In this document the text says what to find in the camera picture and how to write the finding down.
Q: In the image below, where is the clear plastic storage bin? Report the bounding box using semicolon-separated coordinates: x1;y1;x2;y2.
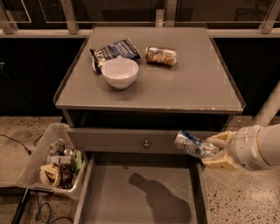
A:
0;122;86;200

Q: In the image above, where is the white ceramic bowl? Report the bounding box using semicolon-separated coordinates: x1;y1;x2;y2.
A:
101;58;139;89

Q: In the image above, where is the grey wooden drawer cabinet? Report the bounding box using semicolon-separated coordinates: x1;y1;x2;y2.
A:
52;26;247;224

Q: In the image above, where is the grey top drawer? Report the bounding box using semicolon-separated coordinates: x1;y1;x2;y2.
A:
66;127;227;156

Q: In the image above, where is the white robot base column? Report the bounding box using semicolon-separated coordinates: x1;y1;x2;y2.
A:
254;81;280;126

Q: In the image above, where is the silver blue redbull can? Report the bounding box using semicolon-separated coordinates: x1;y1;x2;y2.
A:
174;130;220;159

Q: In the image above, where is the grey open middle drawer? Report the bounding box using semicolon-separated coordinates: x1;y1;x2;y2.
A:
73;152;211;224

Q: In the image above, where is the metal window railing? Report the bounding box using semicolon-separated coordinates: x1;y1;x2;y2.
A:
0;0;280;38

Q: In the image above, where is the black blue cable loop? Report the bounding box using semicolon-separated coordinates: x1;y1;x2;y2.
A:
34;191;74;224

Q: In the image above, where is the white crumpled cup in bin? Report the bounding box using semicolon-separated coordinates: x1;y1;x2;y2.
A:
39;164;60;187

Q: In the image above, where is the white labelled can in bin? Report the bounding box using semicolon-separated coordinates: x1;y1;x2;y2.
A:
47;156;72;165

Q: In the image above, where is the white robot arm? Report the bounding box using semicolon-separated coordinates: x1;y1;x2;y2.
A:
202;124;280;172

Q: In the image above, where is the green packet in bin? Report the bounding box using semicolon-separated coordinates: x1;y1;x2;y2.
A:
75;150;82;175

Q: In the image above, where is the blue chip bag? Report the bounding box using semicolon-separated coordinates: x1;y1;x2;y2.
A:
89;39;141;74

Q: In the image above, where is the round metal drawer knob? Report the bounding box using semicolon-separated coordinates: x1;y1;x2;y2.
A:
143;140;151;149

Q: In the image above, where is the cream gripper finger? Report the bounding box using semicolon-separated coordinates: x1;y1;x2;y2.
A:
202;151;238;171
206;131;234;149

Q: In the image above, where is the black floor cable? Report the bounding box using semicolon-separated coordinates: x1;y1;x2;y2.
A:
0;133;44;156

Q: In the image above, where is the silver can in bin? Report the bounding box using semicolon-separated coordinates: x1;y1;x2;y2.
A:
49;138;65;154

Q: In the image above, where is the brown gold drink can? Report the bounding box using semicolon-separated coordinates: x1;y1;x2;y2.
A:
145;45;177;67

